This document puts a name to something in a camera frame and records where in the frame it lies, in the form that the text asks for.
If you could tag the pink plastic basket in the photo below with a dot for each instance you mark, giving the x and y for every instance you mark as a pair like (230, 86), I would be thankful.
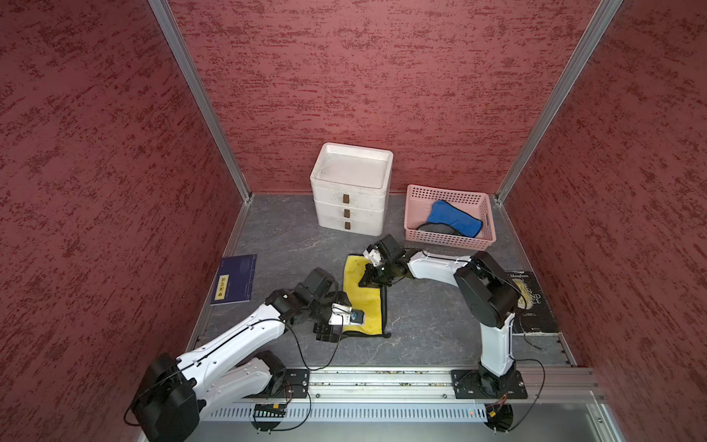
(419, 200)

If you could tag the white three-drawer storage unit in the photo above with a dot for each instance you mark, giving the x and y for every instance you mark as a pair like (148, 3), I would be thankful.
(350, 187)

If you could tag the left corner aluminium post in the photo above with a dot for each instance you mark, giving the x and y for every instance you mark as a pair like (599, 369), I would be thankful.
(170, 29)

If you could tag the right corner aluminium post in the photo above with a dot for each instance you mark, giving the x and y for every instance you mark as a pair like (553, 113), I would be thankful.
(591, 37)

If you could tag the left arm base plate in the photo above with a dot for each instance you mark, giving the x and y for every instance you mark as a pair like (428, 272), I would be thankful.
(290, 384)

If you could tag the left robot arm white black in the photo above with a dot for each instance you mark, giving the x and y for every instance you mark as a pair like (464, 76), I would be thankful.
(176, 392)

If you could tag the black book gold print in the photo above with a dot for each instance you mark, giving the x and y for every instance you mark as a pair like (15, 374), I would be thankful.
(534, 313)

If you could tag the aluminium front rail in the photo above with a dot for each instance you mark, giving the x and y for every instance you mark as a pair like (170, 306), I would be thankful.
(408, 384)

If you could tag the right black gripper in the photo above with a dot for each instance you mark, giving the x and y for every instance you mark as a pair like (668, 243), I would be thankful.
(371, 279)

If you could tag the corner aluminium post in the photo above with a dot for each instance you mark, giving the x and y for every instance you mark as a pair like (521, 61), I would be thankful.
(170, 29)
(591, 37)

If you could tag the yellow grey dishcloth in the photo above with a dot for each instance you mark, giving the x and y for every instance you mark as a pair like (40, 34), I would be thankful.
(372, 301)

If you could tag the blue grey dishcloth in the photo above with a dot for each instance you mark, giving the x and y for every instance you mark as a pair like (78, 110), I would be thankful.
(446, 219)

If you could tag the purple book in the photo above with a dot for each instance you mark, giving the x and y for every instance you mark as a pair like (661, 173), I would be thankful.
(234, 281)

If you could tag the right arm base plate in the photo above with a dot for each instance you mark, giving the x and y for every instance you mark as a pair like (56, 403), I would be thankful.
(464, 384)

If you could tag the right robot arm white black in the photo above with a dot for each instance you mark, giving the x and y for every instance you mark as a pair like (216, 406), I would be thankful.
(484, 286)

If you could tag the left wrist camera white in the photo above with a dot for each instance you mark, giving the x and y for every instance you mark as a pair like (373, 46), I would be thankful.
(342, 315)

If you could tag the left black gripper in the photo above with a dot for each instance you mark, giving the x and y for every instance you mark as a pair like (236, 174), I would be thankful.
(324, 332)

